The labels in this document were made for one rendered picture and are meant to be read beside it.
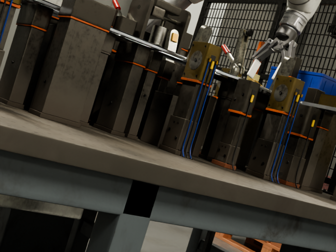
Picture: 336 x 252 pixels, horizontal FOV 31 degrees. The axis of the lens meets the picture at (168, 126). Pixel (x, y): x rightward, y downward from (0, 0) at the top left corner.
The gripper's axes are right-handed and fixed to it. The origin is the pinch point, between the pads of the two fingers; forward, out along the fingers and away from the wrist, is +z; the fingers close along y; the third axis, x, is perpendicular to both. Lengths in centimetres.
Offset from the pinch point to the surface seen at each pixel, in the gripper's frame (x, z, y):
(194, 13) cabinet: 102, -92, -238
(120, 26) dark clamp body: -52, 15, -15
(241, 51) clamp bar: -3.2, -7.3, -14.9
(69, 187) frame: -83, 68, 69
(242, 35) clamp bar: -6.5, -12.6, -14.9
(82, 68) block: -73, 40, 22
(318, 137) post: 17.2, 11.8, 22.0
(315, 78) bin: 30.8, -17.4, -7.8
